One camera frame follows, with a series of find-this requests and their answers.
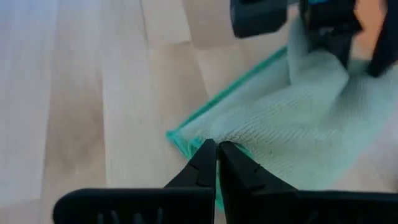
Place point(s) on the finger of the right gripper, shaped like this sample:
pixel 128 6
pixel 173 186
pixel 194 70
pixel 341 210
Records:
pixel 388 37
pixel 332 28

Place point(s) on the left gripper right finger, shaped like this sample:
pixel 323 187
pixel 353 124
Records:
pixel 280 205

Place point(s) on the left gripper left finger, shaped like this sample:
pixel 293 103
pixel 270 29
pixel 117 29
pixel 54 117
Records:
pixel 140 205

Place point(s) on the green microfiber towel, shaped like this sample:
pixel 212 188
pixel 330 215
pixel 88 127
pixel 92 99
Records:
pixel 295 124

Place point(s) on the orange cutting board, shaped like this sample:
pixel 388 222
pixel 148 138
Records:
pixel 370 25

